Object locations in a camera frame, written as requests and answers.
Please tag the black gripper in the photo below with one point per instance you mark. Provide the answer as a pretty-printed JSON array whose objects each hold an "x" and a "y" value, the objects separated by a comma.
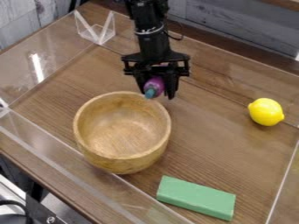
[{"x": 157, "y": 52}]

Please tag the purple toy eggplant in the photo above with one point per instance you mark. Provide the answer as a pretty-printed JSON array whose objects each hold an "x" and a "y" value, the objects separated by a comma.
[{"x": 154, "y": 87}]

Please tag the brown wooden bowl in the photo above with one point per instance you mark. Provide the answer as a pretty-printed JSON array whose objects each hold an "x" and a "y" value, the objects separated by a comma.
[{"x": 122, "y": 131}]

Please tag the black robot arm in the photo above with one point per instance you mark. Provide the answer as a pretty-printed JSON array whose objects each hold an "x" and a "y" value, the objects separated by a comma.
[{"x": 157, "y": 66}]

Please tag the yellow toy lemon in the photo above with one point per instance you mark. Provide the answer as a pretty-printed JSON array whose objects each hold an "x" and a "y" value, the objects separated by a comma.
[{"x": 266, "y": 112}]

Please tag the green rectangular sponge block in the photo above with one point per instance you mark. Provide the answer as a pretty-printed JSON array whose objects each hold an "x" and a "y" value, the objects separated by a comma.
[{"x": 197, "y": 197}]

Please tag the clear acrylic corner bracket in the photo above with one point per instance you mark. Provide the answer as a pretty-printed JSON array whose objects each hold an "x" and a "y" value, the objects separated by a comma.
[{"x": 99, "y": 34}]

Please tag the clear acrylic front wall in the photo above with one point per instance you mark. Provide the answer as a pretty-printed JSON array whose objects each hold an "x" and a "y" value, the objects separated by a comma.
[{"x": 102, "y": 196}]

